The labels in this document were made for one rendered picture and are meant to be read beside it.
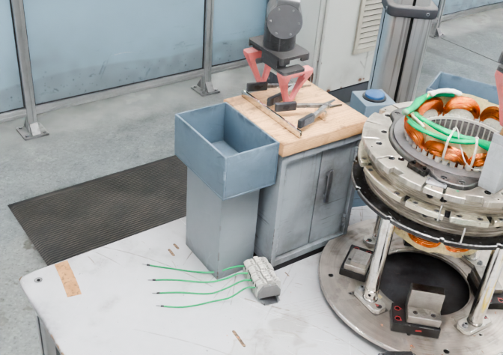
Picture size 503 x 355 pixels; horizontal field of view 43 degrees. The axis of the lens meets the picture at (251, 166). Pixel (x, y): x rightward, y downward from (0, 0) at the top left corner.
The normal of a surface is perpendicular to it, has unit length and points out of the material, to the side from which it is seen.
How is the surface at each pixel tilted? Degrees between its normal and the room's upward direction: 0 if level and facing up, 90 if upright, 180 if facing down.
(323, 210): 90
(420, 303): 90
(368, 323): 0
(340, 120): 0
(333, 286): 0
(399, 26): 90
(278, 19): 92
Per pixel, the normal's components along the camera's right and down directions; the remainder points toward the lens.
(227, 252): 0.56, 0.47
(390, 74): -0.01, 0.54
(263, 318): 0.07, -0.84
